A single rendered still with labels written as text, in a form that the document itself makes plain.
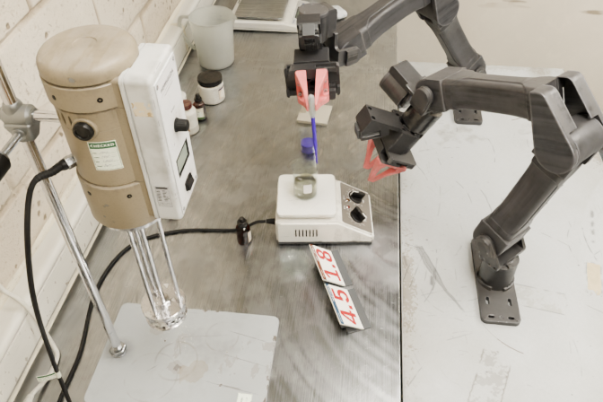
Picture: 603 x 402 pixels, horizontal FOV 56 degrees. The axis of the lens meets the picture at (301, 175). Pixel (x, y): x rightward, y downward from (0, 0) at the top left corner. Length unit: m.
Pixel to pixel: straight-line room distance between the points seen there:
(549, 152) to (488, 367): 0.40
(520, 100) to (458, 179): 0.50
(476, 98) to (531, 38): 1.77
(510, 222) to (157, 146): 0.63
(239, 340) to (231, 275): 0.15
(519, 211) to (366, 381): 0.38
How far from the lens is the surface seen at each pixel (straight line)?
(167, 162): 0.65
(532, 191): 0.98
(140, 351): 1.08
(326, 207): 1.15
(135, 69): 0.61
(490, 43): 2.70
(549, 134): 0.88
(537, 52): 2.77
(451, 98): 0.99
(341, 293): 1.10
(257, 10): 1.96
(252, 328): 1.07
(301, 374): 1.03
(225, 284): 1.15
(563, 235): 1.32
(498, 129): 1.55
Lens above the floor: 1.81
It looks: 42 degrees down
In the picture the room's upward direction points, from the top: 1 degrees counter-clockwise
